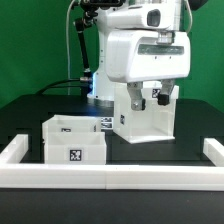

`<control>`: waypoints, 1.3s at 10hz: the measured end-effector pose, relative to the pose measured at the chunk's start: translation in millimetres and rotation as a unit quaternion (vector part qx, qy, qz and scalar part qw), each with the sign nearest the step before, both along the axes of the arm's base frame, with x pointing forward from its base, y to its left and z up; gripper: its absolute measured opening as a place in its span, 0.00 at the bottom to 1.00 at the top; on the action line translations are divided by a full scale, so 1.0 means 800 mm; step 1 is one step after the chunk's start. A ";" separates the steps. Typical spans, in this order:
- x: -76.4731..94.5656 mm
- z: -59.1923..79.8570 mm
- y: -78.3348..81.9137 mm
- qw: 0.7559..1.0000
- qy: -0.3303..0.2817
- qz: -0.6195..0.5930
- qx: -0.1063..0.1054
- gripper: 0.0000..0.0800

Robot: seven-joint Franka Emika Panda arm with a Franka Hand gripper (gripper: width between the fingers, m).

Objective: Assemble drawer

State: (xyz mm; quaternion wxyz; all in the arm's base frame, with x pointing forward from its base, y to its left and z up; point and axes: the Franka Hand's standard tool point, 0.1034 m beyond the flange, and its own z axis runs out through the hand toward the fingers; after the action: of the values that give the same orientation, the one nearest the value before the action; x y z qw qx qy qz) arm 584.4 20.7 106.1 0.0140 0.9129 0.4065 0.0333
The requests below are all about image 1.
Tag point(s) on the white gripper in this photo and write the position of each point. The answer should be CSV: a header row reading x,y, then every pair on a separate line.
x,y
135,56

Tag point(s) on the white U-shaped fence frame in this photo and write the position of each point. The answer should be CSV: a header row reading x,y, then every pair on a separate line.
x,y
14,173

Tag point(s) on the white drawer box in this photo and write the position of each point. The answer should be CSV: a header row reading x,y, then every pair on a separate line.
x,y
75,148
70,124

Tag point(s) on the white drawer cabinet frame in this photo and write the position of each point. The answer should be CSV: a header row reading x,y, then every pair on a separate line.
x,y
154,123

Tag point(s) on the marker tag sheet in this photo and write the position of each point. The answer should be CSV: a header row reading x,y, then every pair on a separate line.
x,y
106,123

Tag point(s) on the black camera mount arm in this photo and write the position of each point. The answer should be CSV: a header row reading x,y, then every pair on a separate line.
x,y
90,8

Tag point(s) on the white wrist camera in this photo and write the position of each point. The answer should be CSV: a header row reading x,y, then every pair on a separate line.
x,y
147,16

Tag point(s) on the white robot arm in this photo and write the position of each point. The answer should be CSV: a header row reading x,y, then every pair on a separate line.
x,y
165,37

